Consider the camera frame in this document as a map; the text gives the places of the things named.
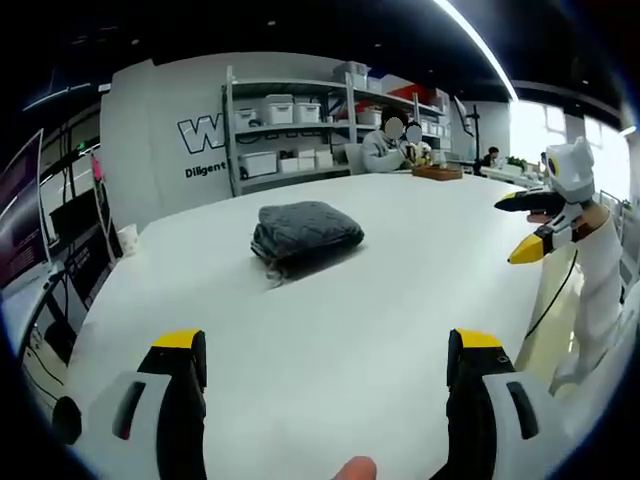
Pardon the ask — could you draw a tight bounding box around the dark grey towel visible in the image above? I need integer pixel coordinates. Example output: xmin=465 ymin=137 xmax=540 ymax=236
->
xmin=249 ymin=200 xmax=365 ymax=291

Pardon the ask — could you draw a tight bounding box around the person's right hand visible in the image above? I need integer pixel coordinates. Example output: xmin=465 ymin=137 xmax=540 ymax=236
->
xmin=574 ymin=202 xmax=612 ymax=242

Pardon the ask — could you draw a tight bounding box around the person's left hand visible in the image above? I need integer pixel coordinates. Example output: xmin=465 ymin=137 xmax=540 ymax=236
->
xmin=333 ymin=455 xmax=377 ymax=480

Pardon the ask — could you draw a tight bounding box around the black round object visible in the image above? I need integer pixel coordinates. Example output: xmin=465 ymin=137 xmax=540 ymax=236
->
xmin=51 ymin=395 xmax=83 ymax=447

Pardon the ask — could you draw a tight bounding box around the black stand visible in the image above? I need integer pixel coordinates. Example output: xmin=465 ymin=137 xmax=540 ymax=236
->
xmin=463 ymin=106 xmax=485 ymax=162

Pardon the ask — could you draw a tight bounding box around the wooden tray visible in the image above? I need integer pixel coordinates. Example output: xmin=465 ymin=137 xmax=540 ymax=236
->
xmin=411 ymin=164 xmax=465 ymax=181

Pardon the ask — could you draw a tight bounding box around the ceiling light strip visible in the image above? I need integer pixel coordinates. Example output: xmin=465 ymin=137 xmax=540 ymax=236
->
xmin=433 ymin=0 xmax=520 ymax=102

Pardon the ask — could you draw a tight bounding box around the white paper cup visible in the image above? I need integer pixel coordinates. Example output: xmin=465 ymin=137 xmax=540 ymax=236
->
xmin=116 ymin=224 xmax=140 ymax=258

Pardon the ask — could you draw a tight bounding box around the black desk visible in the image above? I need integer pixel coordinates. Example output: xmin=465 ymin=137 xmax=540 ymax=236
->
xmin=47 ymin=188 xmax=125 ymax=312

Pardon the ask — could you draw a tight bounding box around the grey metal shelving unit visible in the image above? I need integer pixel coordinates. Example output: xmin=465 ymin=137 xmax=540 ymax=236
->
xmin=222 ymin=64 xmax=452 ymax=197

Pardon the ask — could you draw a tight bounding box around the group of white storage boxes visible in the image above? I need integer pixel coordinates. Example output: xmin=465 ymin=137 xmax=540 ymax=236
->
xmin=232 ymin=60 xmax=451 ymax=179

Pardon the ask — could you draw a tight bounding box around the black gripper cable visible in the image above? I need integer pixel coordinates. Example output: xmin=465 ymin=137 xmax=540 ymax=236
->
xmin=523 ymin=247 xmax=580 ymax=342

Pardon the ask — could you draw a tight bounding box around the white cable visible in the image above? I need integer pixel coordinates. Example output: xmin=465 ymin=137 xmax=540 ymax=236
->
xmin=91 ymin=179 xmax=123 ymax=262

